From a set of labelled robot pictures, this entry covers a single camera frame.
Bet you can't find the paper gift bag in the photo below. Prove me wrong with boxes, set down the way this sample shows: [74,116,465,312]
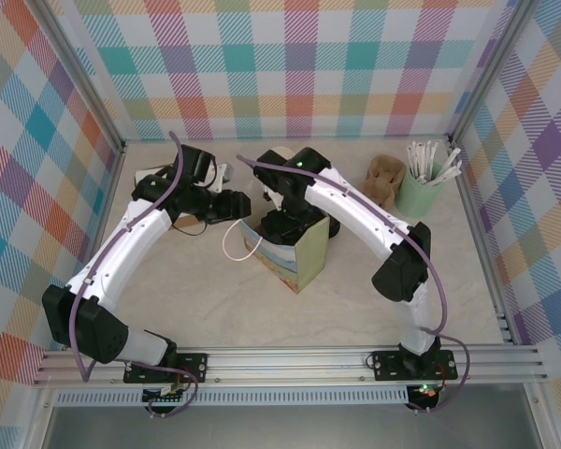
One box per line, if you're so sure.
[222,214,331,295]

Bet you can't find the brown pulp cup carrier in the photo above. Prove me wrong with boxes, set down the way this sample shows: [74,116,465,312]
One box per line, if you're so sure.
[363,154,407,210]

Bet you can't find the mint green holder cup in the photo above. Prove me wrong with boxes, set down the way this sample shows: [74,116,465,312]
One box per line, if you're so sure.
[396,170,443,217]

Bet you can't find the left controller board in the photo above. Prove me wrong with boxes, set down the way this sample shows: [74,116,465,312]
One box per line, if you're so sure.
[141,383,191,404]

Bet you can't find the controller board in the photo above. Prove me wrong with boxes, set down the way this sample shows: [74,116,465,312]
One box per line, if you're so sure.
[141,383,191,404]
[409,384,439,409]

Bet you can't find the grey metal panel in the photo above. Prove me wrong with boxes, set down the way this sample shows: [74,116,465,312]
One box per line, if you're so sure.
[41,404,543,449]

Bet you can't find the right controller board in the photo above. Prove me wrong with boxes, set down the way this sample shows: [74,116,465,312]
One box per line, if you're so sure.
[409,384,439,409]

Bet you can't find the aluminium left side rail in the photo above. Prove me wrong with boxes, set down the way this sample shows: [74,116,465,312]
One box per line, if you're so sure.
[91,143,126,221]

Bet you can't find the aluminium left frame post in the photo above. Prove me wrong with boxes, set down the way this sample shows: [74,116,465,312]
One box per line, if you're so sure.
[35,0,127,155]

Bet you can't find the aluminium frame post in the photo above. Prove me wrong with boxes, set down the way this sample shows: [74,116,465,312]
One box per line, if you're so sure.
[35,0,127,155]
[448,0,537,149]

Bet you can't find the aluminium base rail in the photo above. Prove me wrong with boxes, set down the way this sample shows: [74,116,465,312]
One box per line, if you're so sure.
[31,346,549,387]

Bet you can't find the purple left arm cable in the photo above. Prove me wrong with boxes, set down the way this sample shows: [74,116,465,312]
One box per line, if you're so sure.
[69,132,201,419]

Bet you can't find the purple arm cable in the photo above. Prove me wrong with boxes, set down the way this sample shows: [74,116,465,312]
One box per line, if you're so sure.
[235,155,471,415]
[69,132,201,419]

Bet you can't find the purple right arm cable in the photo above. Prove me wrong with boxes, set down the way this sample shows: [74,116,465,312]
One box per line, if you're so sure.
[235,155,471,415]

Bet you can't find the white slotted cable duct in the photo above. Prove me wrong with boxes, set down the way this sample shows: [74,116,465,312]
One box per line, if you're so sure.
[54,390,410,408]

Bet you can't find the aluminium right frame post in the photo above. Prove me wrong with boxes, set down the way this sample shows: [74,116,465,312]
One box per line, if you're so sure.
[448,0,537,149]

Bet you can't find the aluminium right side rail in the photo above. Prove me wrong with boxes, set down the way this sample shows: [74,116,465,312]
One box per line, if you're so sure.
[453,139,518,347]

